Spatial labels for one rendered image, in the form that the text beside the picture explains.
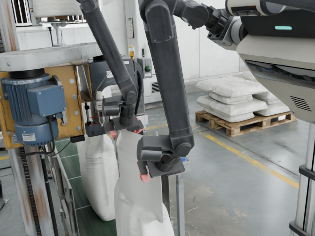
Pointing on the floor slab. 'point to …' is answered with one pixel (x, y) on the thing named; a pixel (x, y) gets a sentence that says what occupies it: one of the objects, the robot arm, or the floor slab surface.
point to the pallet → (214, 122)
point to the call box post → (180, 204)
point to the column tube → (8, 33)
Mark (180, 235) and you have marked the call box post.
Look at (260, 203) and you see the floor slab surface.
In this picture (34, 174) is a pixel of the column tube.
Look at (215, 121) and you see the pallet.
